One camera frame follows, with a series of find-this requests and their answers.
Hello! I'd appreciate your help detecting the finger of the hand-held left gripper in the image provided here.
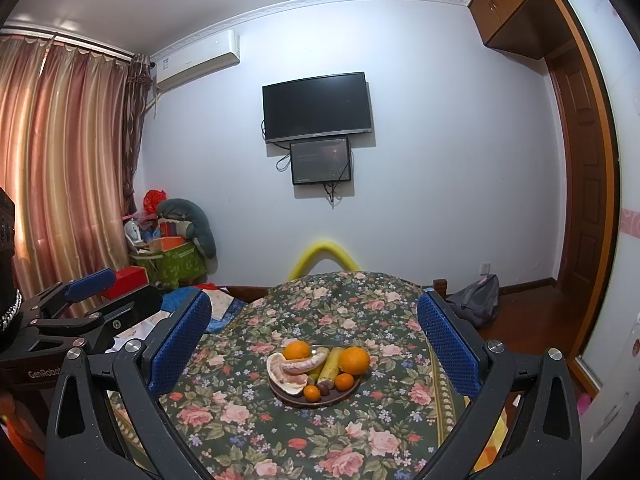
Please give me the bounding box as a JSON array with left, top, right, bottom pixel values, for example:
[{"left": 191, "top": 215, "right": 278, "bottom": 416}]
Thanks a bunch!
[
  {"left": 20, "top": 267, "right": 117, "bottom": 324},
  {"left": 23, "top": 285, "right": 164, "bottom": 356}
]

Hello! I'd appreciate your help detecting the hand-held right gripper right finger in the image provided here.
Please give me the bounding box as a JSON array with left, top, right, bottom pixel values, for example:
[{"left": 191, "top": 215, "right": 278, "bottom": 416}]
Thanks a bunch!
[{"left": 416, "top": 290, "right": 584, "bottom": 480}]

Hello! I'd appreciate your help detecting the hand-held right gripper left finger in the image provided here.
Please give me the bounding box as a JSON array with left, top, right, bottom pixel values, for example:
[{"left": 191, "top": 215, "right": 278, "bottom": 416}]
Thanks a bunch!
[{"left": 45, "top": 290, "right": 216, "bottom": 480}]

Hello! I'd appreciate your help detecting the peeled pomelo half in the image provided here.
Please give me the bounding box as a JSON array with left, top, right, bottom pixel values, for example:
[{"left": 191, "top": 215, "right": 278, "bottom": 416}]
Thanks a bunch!
[{"left": 266, "top": 351, "right": 307, "bottom": 397}]

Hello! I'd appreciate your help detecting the dark purple plate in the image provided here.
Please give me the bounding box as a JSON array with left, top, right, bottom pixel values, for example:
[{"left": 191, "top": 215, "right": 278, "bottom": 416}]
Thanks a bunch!
[{"left": 268, "top": 344, "right": 362, "bottom": 406}]

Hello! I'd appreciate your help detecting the pink pomelo segment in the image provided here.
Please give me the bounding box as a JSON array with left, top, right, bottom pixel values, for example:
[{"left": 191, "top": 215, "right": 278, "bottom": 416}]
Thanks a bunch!
[{"left": 280, "top": 347, "right": 328, "bottom": 376}]

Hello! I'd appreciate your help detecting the white printed cloth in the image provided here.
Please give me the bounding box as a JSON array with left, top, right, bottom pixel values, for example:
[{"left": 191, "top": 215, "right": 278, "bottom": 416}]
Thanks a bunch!
[{"left": 112, "top": 307, "right": 171, "bottom": 356}]

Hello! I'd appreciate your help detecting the blue patchwork quilt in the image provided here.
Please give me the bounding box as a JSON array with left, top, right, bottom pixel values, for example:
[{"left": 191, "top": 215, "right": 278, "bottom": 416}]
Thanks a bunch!
[{"left": 160, "top": 285, "right": 236, "bottom": 333}]

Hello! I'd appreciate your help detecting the red box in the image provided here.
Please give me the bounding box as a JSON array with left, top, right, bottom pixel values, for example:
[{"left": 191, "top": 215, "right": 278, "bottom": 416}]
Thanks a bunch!
[{"left": 112, "top": 267, "right": 151, "bottom": 301}]

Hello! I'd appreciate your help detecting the grey backpack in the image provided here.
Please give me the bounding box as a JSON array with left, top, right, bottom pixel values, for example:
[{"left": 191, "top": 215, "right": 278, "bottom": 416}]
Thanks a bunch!
[{"left": 446, "top": 274, "right": 501, "bottom": 328}]

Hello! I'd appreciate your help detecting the green fabric bag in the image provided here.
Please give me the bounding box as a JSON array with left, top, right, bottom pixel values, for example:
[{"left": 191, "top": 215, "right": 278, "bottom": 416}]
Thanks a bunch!
[{"left": 131, "top": 240, "right": 208, "bottom": 291}]

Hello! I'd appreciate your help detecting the orange box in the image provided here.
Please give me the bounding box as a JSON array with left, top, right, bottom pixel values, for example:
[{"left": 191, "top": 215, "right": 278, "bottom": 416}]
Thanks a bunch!
[{"left": 150, "top": 235, "right": 188, "bottom": 253}]

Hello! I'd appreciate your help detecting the striped pink curtain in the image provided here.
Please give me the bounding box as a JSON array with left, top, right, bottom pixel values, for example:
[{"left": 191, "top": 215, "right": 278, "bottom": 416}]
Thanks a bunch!
[{"left": 0, "top": 30, "right": 138, "bottom": 306}]

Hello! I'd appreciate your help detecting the grey plush toy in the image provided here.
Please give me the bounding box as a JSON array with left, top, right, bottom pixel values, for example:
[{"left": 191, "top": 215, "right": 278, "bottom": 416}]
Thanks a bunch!
[{"left": 156, "top": 198, "right": 218, "bottom": 260}]

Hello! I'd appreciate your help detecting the yellow padded arch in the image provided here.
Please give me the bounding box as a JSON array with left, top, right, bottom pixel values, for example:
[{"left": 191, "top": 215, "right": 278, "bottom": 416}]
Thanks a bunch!
[{"left": 287, "top": 241, "right": 358, "bottom": 281}]

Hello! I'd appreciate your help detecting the floral tablecloth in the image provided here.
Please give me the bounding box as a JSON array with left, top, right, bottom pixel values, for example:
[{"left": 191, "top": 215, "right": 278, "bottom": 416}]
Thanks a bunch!
[{"left": 107, "top": 270, "right": 506, "bottom": 480}]

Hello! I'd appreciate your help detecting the brown sheer curtain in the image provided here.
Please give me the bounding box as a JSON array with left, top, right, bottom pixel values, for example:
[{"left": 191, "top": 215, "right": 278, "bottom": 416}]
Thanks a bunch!
[{"left": 122, "top": 52, "right": 153, "bottom": 221}]

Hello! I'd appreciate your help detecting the wooden door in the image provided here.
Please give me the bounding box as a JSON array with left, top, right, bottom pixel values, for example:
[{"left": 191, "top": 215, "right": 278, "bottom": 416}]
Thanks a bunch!
[{"left": 547, "top": 52, "right": 608, "bottom": 288}]

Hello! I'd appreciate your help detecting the white air conditioner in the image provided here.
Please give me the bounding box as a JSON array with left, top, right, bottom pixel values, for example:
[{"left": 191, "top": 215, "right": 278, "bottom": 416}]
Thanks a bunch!
[{"left": 152, "top": 29, "right": 241, "bottom": 92}]

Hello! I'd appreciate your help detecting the wooden overhead cabinet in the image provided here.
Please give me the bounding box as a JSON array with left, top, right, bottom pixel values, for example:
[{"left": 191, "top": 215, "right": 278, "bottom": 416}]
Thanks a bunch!
[{"left": 467, "top": 0, "right": 573, "bottom": 61}]

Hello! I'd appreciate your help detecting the black monitor cable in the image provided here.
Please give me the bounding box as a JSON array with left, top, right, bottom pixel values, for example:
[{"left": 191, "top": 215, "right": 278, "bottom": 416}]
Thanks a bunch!
[{"left": 322, "top": 180, "right": 348, "bottom": 207}]

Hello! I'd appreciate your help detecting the small black wall monitor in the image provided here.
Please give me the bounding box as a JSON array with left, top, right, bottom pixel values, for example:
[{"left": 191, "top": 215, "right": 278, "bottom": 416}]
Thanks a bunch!
[{"left": 290, "top": 136, "right": 352, "bottom": 186}]

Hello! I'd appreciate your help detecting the wooden door frame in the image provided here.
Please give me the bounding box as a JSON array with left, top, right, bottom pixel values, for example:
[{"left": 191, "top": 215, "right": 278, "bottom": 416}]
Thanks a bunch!
[{"left": 542, "top": 0, "right": 623, "bottom": 373}]

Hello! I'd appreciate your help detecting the black wall television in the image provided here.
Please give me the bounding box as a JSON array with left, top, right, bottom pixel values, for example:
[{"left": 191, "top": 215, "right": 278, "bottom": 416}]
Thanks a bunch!
[{"left": 262, "top": 72, "right": 375, "bottom": 144}]

